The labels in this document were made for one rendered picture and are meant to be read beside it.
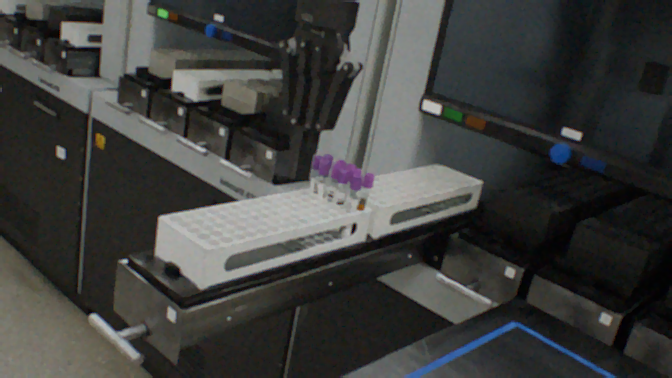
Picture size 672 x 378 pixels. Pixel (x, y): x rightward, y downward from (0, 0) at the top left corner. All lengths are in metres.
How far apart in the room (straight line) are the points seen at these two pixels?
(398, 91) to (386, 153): 0.12
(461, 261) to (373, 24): 0.48
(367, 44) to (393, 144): 0.20
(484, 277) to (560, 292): 0.12
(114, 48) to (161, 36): 0.19
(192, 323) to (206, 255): 0.08
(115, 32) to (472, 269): 1.26
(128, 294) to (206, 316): 0.11
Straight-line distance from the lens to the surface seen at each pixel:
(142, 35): 1.88
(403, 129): 1.25
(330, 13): 0.82
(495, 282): 1.09
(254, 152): 1.40
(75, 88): 2.01
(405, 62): 1.25
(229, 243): 0.79
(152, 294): 0.81
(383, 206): 0.99
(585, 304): 1.03
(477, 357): 0.77
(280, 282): 0.85
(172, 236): 0.82
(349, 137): 1.34
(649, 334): 1.02
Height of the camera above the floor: 1.20
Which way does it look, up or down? 19 degrees down
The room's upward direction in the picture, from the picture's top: 11 degrees clockwise
